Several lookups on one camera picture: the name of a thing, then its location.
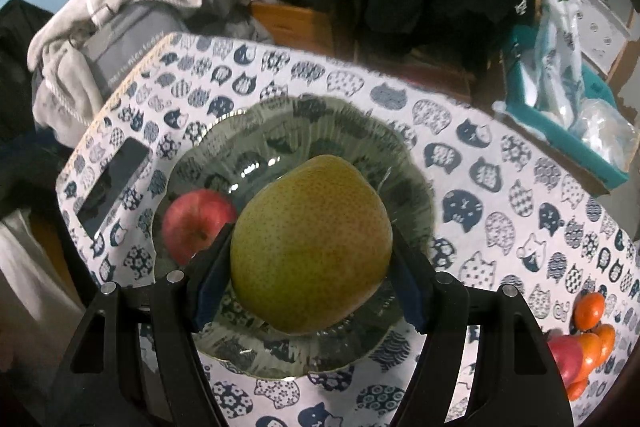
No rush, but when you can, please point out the grey garment with lettering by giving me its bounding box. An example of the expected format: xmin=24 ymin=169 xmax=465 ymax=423
xmin=80 ymin=2 xmax=191 ymax=108

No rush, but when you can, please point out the red apple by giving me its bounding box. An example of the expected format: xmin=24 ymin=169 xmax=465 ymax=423
xmin=547 ymin=334 xmax=586 ymax=388
xmin=161 ymin=188 xmax=238 ymax=265

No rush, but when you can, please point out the green pear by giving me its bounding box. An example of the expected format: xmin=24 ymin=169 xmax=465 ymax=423
xmin=230 ymin=154 xmax=393 ymax=335

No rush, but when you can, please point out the black jacket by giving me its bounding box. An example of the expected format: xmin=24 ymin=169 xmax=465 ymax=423
xmin=0 ymin=0 xmax=56 ymax=142

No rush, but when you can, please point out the black smartphone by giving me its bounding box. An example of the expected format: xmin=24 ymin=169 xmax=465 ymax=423
xmin=75 ymin=138 xmax=153 ymax=238

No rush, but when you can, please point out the beige hoodie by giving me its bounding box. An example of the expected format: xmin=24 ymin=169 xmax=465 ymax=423
xmin=27 ymin=0 xmax=201 ymax=132

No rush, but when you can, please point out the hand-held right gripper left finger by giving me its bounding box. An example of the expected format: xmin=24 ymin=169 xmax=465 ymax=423
xmin=50 ymin=222 xmax=238 ymax=427

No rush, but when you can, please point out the cat print tablecloth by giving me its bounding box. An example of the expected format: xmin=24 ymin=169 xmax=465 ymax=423
xmin=55 ymin=32 xmax=640 ymax=427

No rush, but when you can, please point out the clear plastic bag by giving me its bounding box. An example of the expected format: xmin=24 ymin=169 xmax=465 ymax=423
xmin=567 ymin=99 xmax=633 ymax=170

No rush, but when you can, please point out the white patterned storage box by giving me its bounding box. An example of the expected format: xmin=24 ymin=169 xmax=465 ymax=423
xmin=577 ymin=0 xmax=631 ymax=75

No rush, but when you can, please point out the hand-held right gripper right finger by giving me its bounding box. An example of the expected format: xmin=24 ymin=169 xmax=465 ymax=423
xmin=387 ymin=224 xmax=576 ymax=427

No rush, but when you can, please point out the white printed plastic bag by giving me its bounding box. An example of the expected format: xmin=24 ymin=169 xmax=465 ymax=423
xmin=515 ymin=0 xmax=588 ymax=128

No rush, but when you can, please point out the teal storage box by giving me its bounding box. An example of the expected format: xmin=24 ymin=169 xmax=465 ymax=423
xmin=502 ymin=24 xmax=631 ymax=190

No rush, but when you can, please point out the wooden drawer unit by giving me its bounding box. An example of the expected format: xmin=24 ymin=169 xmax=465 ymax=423
xmin=250 ymin=0 xmax=336 ymax=58

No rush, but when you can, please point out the green glass fluted plate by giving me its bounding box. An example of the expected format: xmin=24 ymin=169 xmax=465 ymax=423
xmin=152 ymin=96 xmax=436 ymax=380

